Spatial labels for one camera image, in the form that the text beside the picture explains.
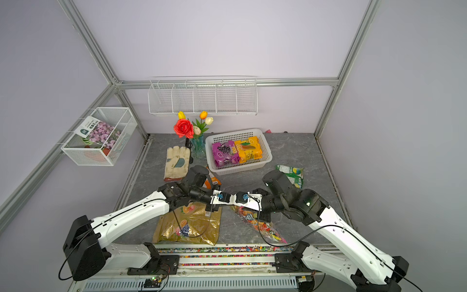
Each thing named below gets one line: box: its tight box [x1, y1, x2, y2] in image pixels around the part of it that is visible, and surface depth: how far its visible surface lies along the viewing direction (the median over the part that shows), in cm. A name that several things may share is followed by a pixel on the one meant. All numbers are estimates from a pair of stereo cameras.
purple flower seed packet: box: [74, 116, 123, 150], surface depth 75 cm
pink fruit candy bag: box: [230, 205, 288, 244], surface depth 68 cm
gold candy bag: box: [152, 201, 222, 247], surface depth 82 cm
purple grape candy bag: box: [211, 140, 240, 168], surface depth 106 cm
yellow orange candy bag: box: [234, 136, 264, 164], surface depth 107 cm
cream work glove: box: [163, 146, 191, 182], surface depth 107 cm
